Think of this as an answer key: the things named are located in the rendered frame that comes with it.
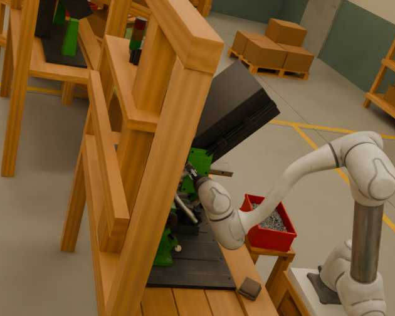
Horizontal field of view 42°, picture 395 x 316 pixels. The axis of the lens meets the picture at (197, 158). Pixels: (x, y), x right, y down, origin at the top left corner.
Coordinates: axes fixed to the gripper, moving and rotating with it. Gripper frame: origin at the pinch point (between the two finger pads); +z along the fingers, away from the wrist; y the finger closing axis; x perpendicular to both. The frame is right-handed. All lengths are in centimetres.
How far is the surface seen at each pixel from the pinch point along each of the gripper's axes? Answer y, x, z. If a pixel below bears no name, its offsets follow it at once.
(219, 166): -16.2, -14.8, 20.3
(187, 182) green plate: -5.6, 3.8, 4.4
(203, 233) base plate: -30.8, 11.1, 2.4
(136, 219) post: 24, 26, -59
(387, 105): -306, -340, 453
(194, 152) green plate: 4.2, -6.7, 4.4
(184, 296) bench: -27, 32, -35
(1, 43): 76, 66, 406
